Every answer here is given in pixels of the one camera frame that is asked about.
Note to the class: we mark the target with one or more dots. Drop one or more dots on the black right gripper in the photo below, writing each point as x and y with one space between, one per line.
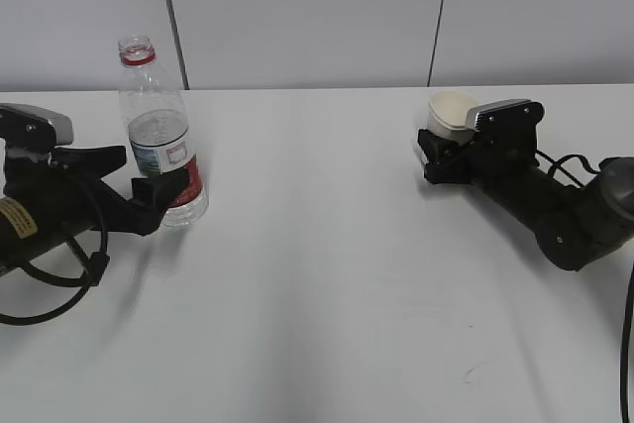
502 164

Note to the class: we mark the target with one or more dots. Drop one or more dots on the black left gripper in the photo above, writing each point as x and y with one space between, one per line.
60 198

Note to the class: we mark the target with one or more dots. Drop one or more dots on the white paper cup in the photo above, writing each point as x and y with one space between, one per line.
446 133

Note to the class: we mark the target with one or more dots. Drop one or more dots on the clear water bottle red label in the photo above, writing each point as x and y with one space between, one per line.
157 126

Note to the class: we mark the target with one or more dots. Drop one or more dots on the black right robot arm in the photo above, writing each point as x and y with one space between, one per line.
573 226

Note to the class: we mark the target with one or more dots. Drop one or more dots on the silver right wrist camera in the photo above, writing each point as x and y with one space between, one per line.
510 123

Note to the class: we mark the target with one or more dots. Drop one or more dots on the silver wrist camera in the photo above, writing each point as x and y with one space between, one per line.
510 123
34 129

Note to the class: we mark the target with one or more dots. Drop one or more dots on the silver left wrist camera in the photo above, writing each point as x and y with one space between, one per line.
34 129

